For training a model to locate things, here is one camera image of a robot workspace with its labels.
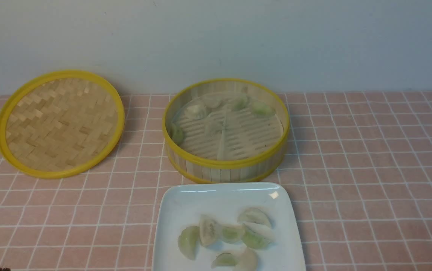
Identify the white dumpling plate top right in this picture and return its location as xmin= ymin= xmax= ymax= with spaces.
xmin=237 ymin=207 xmax=272 ymax=228

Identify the green dumpling plate bottom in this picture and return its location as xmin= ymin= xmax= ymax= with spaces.
xmin=211 ymin=252 xmax=238 ymax=269

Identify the white dumpling back left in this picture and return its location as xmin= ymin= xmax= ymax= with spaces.
xmin=184 ymin=104 xmax=210 ymax=120

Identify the white dumpling plate centre-left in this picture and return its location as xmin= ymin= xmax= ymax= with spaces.
xmin=199 ymin=215 xmax=221 ymax=248

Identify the yellow-rimmed bamboo steamer lid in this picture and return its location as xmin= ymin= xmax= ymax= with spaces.
xmin=0 ymin=70 xmax=125 ymax=179

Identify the white dumpling back centre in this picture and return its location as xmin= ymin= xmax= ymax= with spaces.
xmin=202 ymin=95 xmax=223 ymax=110

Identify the white mesh steamer liner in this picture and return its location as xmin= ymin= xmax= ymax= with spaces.
xmin=169 ymin=91 xmax=284 ymax=161

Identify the white dumpling plate bottom right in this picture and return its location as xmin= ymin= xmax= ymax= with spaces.
xmin=233 ymin=247 xmax=258 ymax=271

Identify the green dumpling plate centre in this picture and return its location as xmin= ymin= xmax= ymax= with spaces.
xmin=218 ymin=225 xmax=245 ymax=244

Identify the green dumpling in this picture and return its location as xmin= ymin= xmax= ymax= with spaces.
xmin=170 ymin=123 xmax=185 ymax=145
xmin=229 ymin=95 xmax=250 ymax=112
xmin=250 ymin=100 xmax=275 ymax=118

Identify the white square plate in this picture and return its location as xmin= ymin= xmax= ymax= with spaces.
xmin=152 ymin=182 xmax=307 ymax=271

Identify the white dumpling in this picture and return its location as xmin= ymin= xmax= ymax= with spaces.
xmin=184 ymin=104 xmax=210 ymax=120
xmin=202 ymin=95 xmax=223 ymax=110

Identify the yellow-rimmed bamboo steamer basket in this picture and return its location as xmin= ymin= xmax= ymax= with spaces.
xmin=162 ymin=78 xmax=290 ymax=183

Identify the green dumpling plate left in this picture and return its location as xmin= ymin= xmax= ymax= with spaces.
xmin=177 ymin=226 xmax=199 ymax=260

